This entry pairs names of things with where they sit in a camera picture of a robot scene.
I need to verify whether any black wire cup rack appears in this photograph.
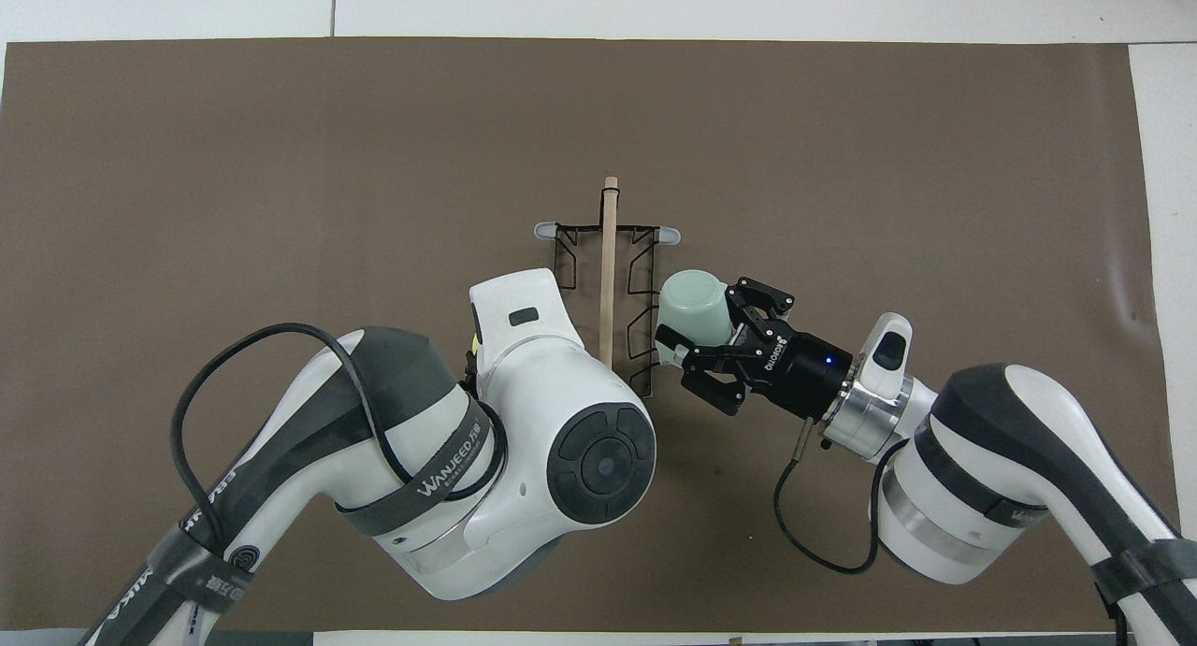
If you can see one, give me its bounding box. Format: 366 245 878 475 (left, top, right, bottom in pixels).
533 175 682 399

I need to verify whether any pale green plastic cup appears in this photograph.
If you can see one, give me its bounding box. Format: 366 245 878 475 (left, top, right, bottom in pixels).
654 268 736 367

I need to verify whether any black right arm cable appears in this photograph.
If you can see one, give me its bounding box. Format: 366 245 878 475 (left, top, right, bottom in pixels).
773 416 886 575

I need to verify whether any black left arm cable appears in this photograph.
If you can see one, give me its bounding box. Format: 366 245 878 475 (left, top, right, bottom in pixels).
169 323 380 558

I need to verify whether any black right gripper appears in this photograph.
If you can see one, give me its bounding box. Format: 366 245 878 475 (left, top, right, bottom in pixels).
674 276 855 423

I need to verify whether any brown table mat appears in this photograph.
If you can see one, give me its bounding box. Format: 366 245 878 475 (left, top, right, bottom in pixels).
0 36 1194 634

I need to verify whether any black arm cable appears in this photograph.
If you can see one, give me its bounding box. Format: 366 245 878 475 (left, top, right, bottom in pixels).
169 323 380 558
773 416 886 575

